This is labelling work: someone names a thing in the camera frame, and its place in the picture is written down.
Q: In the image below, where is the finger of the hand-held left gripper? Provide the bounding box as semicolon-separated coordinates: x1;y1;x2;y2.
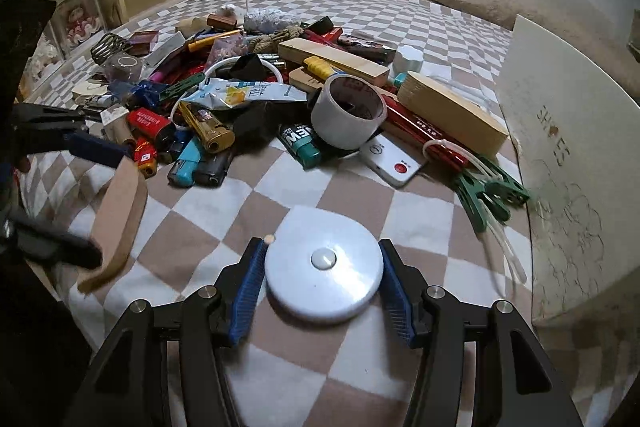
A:
10;217;103;270
12;104;133;170

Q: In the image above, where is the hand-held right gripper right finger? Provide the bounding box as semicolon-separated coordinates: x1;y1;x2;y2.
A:
377;239;583;427

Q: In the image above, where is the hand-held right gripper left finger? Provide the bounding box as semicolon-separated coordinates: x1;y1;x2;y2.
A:
72;239;268;427

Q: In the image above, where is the white round tape measure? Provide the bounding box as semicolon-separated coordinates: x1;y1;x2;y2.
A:
264;205;385;325

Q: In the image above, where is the brown cardboard strip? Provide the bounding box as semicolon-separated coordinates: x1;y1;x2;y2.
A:
77;157;148;294

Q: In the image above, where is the white storage box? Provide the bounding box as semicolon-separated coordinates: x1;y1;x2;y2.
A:
492;14;640;323

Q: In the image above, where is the white crochet decoration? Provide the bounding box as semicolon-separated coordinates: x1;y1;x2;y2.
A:
27;32;63;75

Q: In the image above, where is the brown paper cylinder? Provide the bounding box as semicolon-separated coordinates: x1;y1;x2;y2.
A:
107;119;138;148

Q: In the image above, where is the small red lighter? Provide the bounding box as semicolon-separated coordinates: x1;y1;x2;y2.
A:
132;142;158;178

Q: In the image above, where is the doll display case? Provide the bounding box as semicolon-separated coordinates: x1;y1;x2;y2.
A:
50;0;108;58

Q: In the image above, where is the blue translucent lighter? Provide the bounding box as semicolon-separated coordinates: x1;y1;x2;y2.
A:
122;81;173;105

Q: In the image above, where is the clear tape roll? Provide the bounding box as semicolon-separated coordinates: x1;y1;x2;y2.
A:
104;54;142;82

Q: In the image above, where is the teal blue lighter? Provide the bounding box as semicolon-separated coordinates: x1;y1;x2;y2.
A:
167;142;206;188

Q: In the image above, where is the checkered bedsheet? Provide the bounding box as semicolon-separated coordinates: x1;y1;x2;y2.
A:
15;0;541;427

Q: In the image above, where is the green clothespin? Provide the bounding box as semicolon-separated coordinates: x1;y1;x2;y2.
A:
452;157;531;233
160;74;207;100

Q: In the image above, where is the gold lighter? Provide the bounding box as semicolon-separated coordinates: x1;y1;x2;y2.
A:
179;102;236;154

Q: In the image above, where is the clear plastic tube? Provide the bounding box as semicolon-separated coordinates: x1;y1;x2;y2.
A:
482;212;528;298

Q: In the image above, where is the black lighter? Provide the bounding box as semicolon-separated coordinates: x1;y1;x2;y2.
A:
192;149;233;188

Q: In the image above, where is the white rectangular block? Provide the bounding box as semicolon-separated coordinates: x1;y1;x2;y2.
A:
150;32;186;62

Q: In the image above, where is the white small device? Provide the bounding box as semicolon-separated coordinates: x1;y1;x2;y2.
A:
360;139;431;188

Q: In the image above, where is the blue white snack packet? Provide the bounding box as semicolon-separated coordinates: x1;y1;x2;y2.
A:
180;78;307;110

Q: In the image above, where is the gold tube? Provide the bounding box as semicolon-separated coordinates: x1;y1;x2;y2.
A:
189;32;241;50

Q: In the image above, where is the green lighter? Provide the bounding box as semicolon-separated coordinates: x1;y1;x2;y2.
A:
277;123;321;170

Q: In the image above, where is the pink bead bag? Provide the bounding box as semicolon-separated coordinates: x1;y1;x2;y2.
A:
205;34;248;70

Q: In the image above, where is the red pencil bundle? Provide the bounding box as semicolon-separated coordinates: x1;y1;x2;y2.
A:
380;99;471;168

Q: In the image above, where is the black triangular piece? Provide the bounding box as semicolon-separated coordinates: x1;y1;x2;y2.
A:
227;53;273;82

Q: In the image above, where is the wooden oval box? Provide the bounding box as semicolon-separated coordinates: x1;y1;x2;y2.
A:
397;71;510;158

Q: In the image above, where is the short wooden block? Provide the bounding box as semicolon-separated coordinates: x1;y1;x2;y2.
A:
289;67;331;95

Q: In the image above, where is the yellow utility knife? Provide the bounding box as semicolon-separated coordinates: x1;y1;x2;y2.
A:
305;56;346;78

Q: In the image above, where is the long wooden block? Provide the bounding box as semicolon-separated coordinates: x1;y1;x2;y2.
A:
277;38;391;82

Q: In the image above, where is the black red long box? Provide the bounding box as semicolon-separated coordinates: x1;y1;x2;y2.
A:
300;18;343;45

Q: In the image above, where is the patterned dark long box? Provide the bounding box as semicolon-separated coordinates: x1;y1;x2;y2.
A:
337;34;397;62

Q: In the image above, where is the white plastic ring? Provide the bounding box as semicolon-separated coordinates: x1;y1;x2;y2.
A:
202;57;283;85

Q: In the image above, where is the beige rope knot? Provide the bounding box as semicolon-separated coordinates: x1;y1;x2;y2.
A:
250;27;306;54

